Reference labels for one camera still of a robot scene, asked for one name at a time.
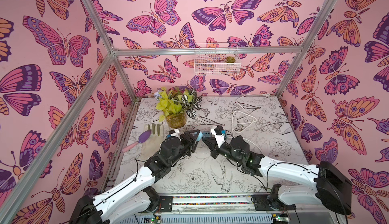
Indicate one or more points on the beige striped cloth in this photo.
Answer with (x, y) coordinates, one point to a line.
(152, 144)

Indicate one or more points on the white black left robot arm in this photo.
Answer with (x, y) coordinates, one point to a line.
(130, 184)

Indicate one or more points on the blue power strip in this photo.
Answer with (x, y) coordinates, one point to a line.
(207, 134)

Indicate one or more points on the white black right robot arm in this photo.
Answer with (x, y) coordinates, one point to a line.
(321, 184)

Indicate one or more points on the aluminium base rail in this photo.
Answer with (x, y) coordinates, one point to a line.
(231, 209)

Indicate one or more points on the white wire wall basket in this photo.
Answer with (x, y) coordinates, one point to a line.
(209, 59)

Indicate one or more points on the pink purple hairbrush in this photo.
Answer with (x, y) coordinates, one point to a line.
(141, 139)

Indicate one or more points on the blue earbud case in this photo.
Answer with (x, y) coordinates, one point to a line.
(200, 135)

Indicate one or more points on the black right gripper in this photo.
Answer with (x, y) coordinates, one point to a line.
(215, 146)

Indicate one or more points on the aluminium cage frame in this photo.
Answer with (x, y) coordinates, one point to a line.
(51, 69)

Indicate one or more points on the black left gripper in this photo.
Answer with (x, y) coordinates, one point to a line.
(188, 143)

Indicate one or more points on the potted plant in glass jar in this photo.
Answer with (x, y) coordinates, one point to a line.
(177, 105)

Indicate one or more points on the small green succulent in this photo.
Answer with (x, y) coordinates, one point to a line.
(230, 59)

